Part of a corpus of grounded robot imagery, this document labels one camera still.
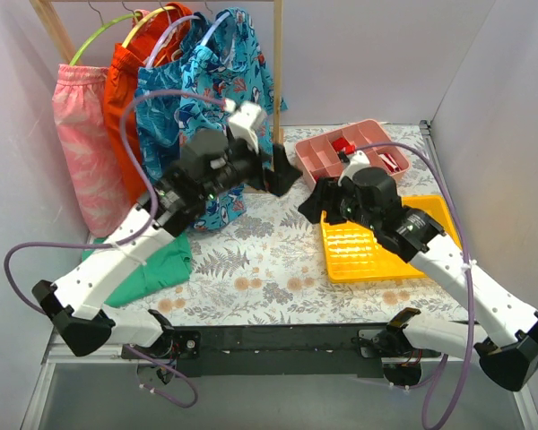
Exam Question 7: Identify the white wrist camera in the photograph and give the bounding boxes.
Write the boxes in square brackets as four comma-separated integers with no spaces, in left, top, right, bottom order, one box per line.
[223,99,267,154]
[338,150,371,186]

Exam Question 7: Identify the teal leaf print shorts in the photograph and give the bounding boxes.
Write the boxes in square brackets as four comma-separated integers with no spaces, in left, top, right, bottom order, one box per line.
[135,17,210,183]

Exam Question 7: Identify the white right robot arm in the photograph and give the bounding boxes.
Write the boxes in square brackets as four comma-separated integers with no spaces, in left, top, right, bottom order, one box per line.
[299,168,538,391]

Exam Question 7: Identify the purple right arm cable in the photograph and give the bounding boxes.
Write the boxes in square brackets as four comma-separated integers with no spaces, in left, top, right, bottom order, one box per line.
[356,142,477,430]

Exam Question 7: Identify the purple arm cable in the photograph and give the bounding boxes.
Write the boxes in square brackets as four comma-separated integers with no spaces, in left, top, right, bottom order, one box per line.
[4,89,239,408]
[356,142,477,430]

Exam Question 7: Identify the orange shorts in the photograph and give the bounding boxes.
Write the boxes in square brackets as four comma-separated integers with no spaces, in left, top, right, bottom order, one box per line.
[103,2,194,202]

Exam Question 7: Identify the floral table mat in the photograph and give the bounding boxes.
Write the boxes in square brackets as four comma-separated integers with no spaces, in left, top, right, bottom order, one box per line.
[66,124,481,327]

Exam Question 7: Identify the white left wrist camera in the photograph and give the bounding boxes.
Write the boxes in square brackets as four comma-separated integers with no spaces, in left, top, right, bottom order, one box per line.
[223,99,267,154]

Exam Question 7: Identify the yellow plastic tray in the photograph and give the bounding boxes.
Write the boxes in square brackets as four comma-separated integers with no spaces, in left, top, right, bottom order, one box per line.
[320,195,460,283]

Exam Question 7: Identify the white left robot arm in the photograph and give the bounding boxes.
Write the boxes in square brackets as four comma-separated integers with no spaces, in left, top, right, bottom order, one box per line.
[32,130,301,358]

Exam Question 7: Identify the pink divided organizer box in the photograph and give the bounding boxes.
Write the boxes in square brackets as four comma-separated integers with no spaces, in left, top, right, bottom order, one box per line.
[295,119,410,190]

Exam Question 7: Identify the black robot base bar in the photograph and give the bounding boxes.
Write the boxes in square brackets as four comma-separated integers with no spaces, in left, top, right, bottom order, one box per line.
[120,325,443,389]

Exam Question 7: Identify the green hanger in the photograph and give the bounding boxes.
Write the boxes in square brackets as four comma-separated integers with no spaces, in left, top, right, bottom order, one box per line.
[69,12,143,67]

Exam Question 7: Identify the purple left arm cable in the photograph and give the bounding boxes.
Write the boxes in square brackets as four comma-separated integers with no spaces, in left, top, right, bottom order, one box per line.
[4,89,239,408]

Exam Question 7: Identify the red rolled cloth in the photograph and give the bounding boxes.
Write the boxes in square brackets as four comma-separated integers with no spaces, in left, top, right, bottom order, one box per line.
[332,137,356,155]

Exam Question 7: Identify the green folded cloth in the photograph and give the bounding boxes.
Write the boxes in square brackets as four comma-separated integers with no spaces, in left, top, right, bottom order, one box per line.
[105,233,193,307]

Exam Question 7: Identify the wooden clothes rack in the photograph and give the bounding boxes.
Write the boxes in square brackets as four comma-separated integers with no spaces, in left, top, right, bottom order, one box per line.
[30,0,284,146]

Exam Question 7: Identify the red white striped cloth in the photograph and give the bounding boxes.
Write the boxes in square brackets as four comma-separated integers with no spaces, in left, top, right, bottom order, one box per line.
[378,152,402,174]

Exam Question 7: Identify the translucent white hanger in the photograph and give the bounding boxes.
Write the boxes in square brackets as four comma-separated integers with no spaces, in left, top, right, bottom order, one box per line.
[145,14,204,70]

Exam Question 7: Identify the yellow hanger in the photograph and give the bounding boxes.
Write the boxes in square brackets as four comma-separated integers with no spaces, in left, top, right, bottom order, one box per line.
[121,5,178,48]

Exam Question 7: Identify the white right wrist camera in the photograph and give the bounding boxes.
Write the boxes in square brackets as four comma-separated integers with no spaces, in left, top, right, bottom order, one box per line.
[338,150,371,186]

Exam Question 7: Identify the pink patterned shorts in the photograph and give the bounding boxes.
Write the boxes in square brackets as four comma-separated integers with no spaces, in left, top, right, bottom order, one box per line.
[52,64,131,237]

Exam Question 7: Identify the blue shark print shorts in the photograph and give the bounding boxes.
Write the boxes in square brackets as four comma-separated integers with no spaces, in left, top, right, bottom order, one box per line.
[176,8,274,231]

